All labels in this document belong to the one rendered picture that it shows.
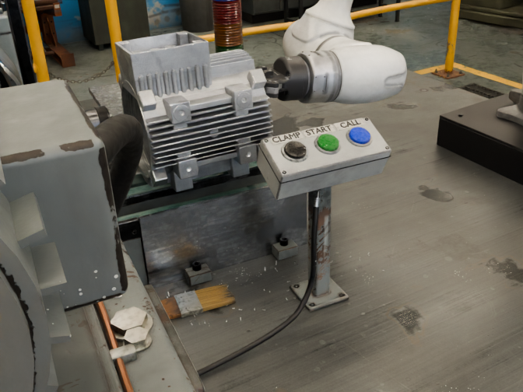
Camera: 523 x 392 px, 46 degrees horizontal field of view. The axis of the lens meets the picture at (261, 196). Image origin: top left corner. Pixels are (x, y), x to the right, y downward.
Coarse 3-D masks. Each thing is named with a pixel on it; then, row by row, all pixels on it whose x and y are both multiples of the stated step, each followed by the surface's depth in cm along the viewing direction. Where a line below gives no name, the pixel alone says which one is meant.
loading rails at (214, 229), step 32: (128, 192) 105; (160, 192) 106; (192, 192) 109; (224, 192) 104; (256, 192) 101; (128, 224) 94; (160, 224) 96; (192, 224) 98; (224, 224) 101; (256, 224) 104; (288, 224) 107; (160, 256) 98; (192, 256) 101; (224, 256) 104; (256, 256) 107; (288, 256) 106
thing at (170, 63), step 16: (128, 48) 96; (144, 48) 98; (160, 48) 99; (176, 48) 91; (192, 48) 92; (208, 48) 93; (128, 64) 91; (144, 64) 90; (160, 64) 91; (176, 64) 92; (192, 64) 93; (208, 64) 94; (128, 80) 94; (144, 80) 91; (160, 80) 92; (176, 80) 92; (192, 80) 93; (208, 80) 94; (160, 96) 92
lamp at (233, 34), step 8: (216, 24) 125; (232, 24) 124; (240, 24) 126; (216, 32) 126; (224, 32) 125; (232, 32) 125; (240, 32) 127; (216, 40) 127; (224, 40) 126; (232, 40) 126; (240, 40) 127
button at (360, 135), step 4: (352, 128) 85; (356, 128) 85; (360, 128) 85; (364, 128) 86; (352, 132) 85; (356, 132) 85; (360, 132) 85; (364, 132) 85; (368, 132) 85; (352, 136) 84; (356, 136) 84; (360, 136) 84; (364, 136) 84; (368, 136) 85; (356, 140) 84; (360, 140) 84; (364, 140) 84; (368, 140) 84
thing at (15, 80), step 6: (0, 48) 116; (0, 54) 110; (6, 54) 117; (0, 60) 106; (6, 60) 111; (6, 66) 106; (12, 66) 113; (6, 72) 105; (12, 72) 106; (18, 72) 119; (12, 78) 105; (18, 78) 109; (12, 84) 106; (18, 84) 106
